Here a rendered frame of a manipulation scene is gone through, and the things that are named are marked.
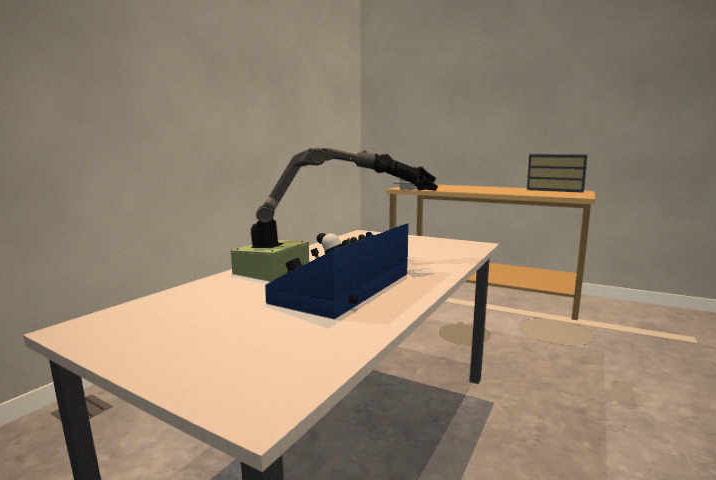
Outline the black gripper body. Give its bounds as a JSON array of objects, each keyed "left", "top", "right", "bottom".
[{"left": 402, "top": 165, "right": 421, "bottom": 187}]

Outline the blue control console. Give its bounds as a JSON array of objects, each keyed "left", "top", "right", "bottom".
[{"left": 265, "top": 223, "right": 409, "bottom": 319}]

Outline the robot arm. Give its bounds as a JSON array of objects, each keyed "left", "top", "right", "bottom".
[{"left": 251, "top": 148, "right": 407, "bottom": 248}]

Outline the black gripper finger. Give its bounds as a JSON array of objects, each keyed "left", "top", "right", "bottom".
[
  {"left": 417, "top": 176, "right": 438, "bottom": 191},
  {"left": 419, "top": 167, "right": 436, "bottom": 183}
]

